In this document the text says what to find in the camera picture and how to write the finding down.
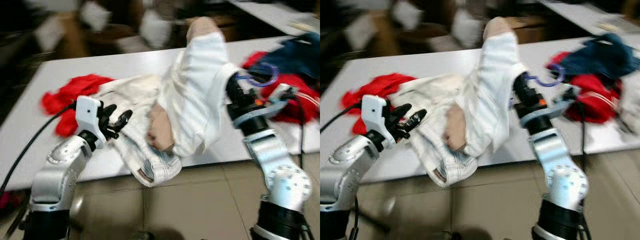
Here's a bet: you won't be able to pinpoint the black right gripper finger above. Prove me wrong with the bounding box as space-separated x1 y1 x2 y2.
226 74 246 98
513 72 533 98

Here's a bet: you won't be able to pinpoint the white garment with tan patches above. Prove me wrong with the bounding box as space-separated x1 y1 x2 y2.
442 16 528 158
147 16 242 158

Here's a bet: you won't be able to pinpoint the purple plastic clothes hanger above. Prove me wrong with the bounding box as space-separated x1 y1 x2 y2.
525 64 566 88
237 62 278 88

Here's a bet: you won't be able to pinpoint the blue denim garment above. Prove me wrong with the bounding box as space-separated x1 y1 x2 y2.
557 32 636 81
249 32 321 81

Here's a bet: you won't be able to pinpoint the plain red garment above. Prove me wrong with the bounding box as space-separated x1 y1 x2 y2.
341 72 418 136
41 74 115 137

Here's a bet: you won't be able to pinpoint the white jeans with brown label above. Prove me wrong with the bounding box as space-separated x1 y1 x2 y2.
387 74 476 188
92 74 183 188

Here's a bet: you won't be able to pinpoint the white table with black legs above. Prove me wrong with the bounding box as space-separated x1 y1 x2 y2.
320 35 640 183
0 35 321 192

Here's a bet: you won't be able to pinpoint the red garment with white stripes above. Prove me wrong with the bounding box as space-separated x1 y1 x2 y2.
547 50 626 125
242 50 321 125

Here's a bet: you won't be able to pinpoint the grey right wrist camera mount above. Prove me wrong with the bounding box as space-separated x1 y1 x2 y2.
231 84 301 127
520 85 583 128

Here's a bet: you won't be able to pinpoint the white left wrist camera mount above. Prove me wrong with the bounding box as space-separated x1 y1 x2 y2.
361 95 396 150
75 96 108 150

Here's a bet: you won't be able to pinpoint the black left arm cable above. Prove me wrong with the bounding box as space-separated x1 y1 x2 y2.
0 102 77 193
320 102 363 133

